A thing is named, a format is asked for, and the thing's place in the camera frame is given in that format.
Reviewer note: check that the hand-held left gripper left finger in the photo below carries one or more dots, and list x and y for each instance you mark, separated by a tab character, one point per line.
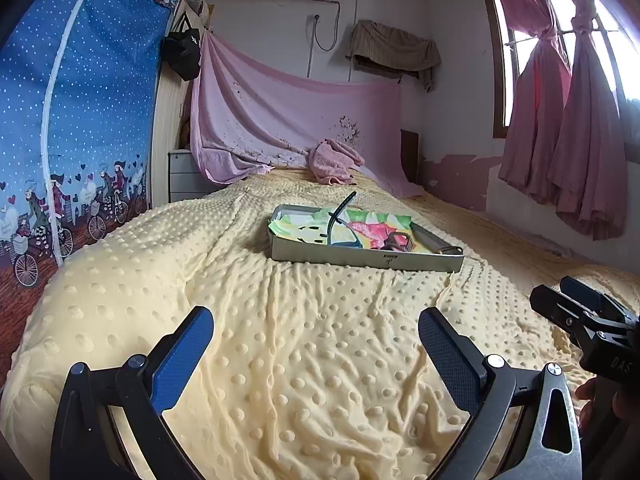
182	355

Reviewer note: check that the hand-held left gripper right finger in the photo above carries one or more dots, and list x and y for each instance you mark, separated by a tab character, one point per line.
447	355

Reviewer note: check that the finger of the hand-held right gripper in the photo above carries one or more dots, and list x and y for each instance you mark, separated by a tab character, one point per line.
595	300
560	310

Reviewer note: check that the grey metal tray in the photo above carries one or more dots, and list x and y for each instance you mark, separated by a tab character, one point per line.
350	258

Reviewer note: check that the person's right hand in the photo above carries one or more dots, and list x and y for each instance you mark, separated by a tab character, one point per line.
586	400

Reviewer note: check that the yellow dotted blanket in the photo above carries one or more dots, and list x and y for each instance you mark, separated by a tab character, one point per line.
300	360

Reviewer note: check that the pink curtain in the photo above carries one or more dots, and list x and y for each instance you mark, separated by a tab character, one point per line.
595	150
535	125

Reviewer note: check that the colourful printed cloth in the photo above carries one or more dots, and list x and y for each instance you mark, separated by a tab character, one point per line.
305	227

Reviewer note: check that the grey drawer cabinet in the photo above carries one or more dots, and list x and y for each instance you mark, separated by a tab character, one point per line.
185	175

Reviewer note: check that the brown board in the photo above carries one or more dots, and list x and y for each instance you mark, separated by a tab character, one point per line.
410	157

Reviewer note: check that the pink towel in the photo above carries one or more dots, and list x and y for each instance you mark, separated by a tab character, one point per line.
332	160

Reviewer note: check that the wooden framed window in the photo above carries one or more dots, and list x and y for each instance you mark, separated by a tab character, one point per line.
497	85

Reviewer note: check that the wooden wardrobe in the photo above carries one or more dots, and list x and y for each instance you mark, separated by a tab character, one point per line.
167	110

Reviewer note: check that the pink hanging sheet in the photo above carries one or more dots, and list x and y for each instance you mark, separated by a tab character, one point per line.
280	110

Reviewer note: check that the blue dotted wardrobe cover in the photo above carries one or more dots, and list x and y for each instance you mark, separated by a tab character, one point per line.
100	85

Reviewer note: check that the black bag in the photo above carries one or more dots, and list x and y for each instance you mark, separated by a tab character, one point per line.
181	55

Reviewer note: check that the brown cloth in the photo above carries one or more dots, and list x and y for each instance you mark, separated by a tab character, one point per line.
390	45

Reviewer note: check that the patterned round bundle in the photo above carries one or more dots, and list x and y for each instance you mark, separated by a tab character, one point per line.
192	0

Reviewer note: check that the wall shelf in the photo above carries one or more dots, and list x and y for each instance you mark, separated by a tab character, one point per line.
375	67

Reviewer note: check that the white wall conduit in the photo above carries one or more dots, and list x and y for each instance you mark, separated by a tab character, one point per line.
309	55

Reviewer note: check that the white wall socket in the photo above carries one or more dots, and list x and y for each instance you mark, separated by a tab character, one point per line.
314	17

